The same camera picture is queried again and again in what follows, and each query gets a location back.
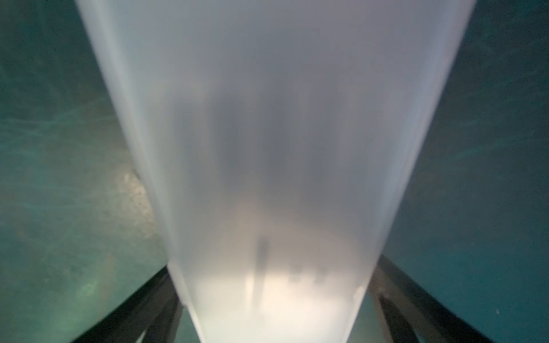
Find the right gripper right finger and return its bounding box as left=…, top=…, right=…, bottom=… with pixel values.
left=367, top=255, right=491, bottom=342

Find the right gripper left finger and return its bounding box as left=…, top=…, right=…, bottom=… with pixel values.
left=74, top=267, right=183, bottom=342

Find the clear rounded pencil case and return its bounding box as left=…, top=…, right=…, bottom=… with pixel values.
left=77, top=1, right=475, bottom=342

